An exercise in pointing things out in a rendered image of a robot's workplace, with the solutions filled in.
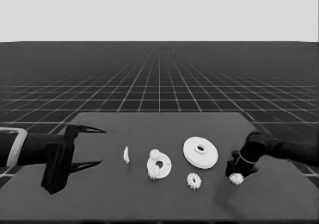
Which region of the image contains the white round carrier with pins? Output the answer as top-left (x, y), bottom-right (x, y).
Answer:
top-left (146, 148), bottom-right (173, 181)

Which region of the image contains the large thick white disc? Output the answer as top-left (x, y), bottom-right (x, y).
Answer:
top-left (182, 136), bottom-right (220, 170)

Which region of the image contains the small white gear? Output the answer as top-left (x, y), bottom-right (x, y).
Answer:
top-left (186, 172), bottom-right (202, 191)
top-left (147, 166), bottom-right (161, 181)
top-left (228, 172), bottom-right (245, 186)
top-left (149, 148), bottom-right (161, 161)

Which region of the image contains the small thin white T-piece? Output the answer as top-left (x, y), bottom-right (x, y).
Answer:
top-left (122, 146), bottom-right (131, 165)

